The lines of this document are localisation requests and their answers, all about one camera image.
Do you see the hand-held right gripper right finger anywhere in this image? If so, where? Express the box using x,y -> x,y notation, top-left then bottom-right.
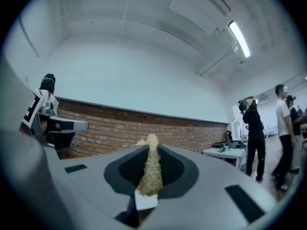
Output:
143,144 -> 281,230

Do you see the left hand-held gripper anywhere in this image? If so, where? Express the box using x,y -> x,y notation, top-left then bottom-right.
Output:
19,90 -> 89,159

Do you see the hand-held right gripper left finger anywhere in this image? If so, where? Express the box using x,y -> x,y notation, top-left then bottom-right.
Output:
45,144 -> 151,230

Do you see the yellow sponge piece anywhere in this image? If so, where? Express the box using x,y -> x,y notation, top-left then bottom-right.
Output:
135,133 -> 164,197

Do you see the white background table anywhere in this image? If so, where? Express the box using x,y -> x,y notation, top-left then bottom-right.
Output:
202,141 -> 248,171

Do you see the white air conditioner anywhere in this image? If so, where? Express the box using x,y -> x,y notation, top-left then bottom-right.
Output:
256,92 -> 273,104

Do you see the white ceiling pipe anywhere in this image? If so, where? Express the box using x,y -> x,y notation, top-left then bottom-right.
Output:
196,44 -> 238,76

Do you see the long ceiling light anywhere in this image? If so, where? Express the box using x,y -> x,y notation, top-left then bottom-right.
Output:
227,20 -> 251,59

